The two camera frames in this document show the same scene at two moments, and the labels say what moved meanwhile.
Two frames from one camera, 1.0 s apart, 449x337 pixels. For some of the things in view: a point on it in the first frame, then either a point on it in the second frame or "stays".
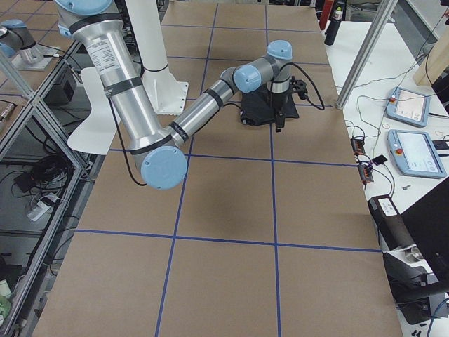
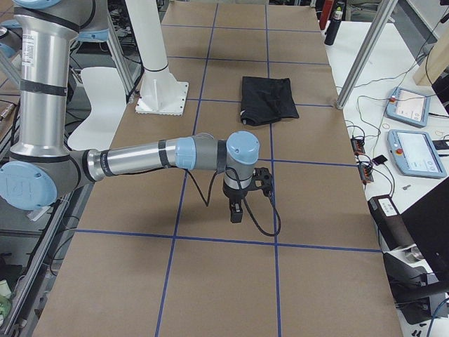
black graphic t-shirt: [256, 109] stays
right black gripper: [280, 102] → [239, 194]
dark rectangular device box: [393, 231] stays
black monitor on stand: [421, 295] stays
